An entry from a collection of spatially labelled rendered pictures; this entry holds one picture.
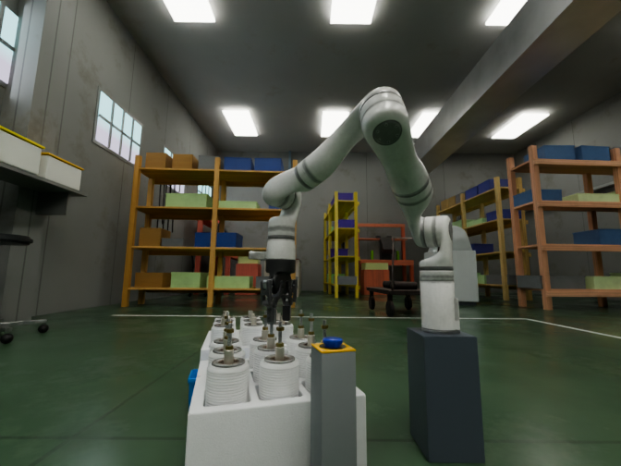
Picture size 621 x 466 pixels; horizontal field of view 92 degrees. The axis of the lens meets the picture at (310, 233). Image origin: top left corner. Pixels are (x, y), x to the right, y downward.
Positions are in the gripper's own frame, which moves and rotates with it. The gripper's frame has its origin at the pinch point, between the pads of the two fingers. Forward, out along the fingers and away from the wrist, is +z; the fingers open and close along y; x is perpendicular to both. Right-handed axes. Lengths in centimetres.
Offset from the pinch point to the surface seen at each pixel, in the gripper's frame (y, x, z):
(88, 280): 163, 400, -1
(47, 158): 56, 278, -109
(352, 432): -8.1, -21.5, 18.2
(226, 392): -11.6, 5.5, 14.9
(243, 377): -8.3, 3.9, 12.5
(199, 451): -17.1, 7.1, 24.3
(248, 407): -10.7, 0.4, 17.2
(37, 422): -13, 78, 35
